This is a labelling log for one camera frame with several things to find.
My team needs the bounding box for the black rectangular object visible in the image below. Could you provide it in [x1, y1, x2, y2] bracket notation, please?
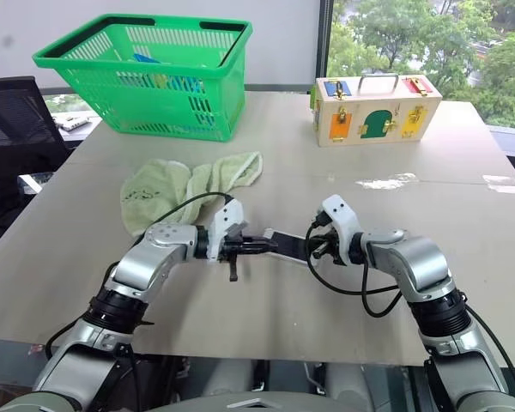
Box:
[263, 228, 312, 264]

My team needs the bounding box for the light green towel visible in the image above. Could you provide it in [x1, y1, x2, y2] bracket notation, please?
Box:
[119, 150, 264, 239]

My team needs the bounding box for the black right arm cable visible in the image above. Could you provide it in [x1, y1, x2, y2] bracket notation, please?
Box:
[304, 220, 515, 371]

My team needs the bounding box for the grey robot torso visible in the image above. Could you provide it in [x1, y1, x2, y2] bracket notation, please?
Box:
[147, 389, 362, 412]

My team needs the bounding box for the green plastic shopping basket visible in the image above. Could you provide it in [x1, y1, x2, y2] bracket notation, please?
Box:
[31, 13, 254, 143]

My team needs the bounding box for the blue yellow packet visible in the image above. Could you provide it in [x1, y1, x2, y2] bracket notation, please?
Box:
[148, 73, 208, 95]

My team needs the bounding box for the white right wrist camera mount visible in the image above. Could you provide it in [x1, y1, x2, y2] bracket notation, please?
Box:
[316, 193, 364, 265]

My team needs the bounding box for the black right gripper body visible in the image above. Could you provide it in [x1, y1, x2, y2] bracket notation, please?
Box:
[312, 221, 349, 266]

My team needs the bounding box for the wooden lock puzzle box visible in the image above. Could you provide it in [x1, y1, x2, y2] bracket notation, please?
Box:
[309, 73, 444, 148]

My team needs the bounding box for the dark window frame post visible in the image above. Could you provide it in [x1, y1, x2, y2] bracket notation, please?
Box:
[316, 0, 336, 92]

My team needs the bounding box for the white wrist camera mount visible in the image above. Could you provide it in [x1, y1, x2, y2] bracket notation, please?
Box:
[207, 198, 245, 261]
[316, 193, 364, 265]

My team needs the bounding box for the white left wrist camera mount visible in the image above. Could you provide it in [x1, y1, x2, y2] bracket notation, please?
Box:
[207, 198, 245, 261]

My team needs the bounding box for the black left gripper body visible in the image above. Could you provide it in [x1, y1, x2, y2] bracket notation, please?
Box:
[217, 220, 248, 268]

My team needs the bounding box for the grey rounded shape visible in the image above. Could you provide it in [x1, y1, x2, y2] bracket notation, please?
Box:
[209, 359, 259, 394]
[323, 363, 373, 409]

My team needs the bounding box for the black mesh office chair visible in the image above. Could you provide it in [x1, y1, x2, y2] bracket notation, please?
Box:
[0, 76, 70, 255]

